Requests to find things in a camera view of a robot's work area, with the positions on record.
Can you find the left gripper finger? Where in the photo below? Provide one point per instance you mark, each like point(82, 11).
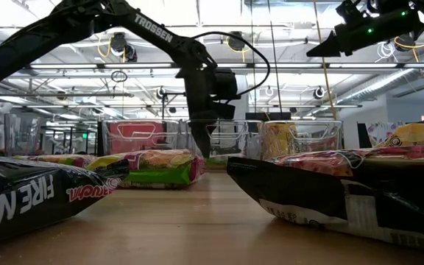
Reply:
point(200, 136)
point(210, 136)

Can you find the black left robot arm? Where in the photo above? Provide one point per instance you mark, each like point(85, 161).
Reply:
point(153, 29)

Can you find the black fire noodle pack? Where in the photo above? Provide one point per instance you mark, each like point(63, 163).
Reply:
point(31, 198)
point(307, 191)

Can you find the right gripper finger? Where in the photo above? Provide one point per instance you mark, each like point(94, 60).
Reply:
point(326, 48)

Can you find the black metal gantry frame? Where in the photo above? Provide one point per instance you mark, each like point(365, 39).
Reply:
point(164, 106)

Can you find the red board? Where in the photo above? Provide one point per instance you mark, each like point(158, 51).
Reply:
point(123, 143)

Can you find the clear plastic bin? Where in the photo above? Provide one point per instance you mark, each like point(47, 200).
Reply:
point(322, 140)
point(241, 143)
point(142, 127)

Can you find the clear plastic cup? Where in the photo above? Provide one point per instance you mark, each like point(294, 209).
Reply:
point(20, 136)

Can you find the floral patterned cloth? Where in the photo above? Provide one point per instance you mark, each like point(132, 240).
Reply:
point(381, 134)

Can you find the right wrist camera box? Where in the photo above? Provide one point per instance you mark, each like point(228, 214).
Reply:
point(350, 9)

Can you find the small black ceiling reel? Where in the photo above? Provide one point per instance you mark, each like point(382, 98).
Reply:
point(319, 92)
point(161, 92)

